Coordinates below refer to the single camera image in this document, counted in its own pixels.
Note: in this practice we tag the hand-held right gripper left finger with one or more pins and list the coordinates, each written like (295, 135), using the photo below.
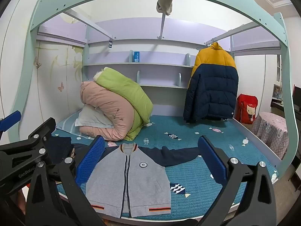
(90, 160)

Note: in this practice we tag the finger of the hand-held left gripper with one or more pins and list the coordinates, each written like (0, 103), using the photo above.
(10, 120)
(35, 137)

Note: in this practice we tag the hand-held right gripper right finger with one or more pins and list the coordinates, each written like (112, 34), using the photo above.
(211, 160)

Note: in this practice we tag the grey jacket with navy sleeves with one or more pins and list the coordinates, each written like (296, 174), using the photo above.
(145, 181)

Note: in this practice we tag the person's left forearm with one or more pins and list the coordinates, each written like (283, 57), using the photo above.
(21, 199)

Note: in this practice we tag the folded navy clothing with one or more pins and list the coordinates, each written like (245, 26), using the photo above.
(60, 147)

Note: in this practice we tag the blue striped pillow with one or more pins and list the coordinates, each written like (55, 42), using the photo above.
(67, 124)

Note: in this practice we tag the teal quilted bed sheet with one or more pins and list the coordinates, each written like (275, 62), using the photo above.
(188, 134)

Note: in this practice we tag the white pillow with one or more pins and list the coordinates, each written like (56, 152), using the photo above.
(91, 117)

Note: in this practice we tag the pink quilt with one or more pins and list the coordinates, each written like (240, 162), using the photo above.
(110, 113)

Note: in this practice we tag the white wardrobe with butterfly print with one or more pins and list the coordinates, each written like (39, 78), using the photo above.
(51, 82)

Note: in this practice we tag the red cartoon bag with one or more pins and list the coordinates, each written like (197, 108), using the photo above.
(248, 109)

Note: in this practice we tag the pink cloth covered stool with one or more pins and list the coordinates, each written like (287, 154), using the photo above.
(270, 131)

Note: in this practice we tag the yellow and navy puffer jacket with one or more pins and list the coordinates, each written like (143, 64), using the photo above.
(211, 84)

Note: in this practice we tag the green quilt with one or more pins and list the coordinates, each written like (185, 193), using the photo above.
(124, 87)

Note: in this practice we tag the framed picture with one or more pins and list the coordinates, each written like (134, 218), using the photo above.
(277, 91)

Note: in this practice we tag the black monitor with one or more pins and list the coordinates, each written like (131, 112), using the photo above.
(296, 98)

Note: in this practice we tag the small blue box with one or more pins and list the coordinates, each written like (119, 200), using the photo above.
(136, 57)

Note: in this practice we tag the small dark hanging tag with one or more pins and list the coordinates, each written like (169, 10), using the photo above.
(111, 44)

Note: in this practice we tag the grey hanging cloth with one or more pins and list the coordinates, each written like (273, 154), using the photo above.
(164, 3)

